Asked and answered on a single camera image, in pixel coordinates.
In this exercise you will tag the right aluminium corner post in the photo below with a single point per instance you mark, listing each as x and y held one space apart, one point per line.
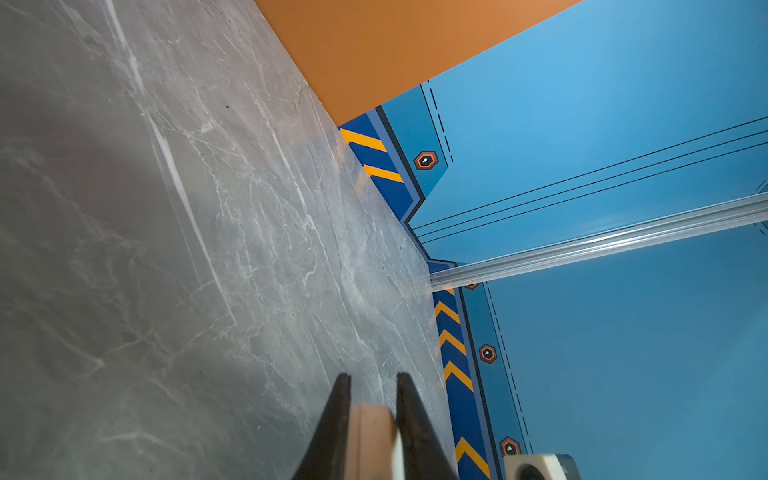
702 221

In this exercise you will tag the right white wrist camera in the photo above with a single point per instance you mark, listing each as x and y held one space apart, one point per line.
541 467

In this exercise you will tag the white remote control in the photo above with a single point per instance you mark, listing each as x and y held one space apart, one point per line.
374 447

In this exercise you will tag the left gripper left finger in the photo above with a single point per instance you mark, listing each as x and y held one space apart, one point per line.
325 457

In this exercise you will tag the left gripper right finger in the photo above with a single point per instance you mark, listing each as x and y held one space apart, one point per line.
423 456

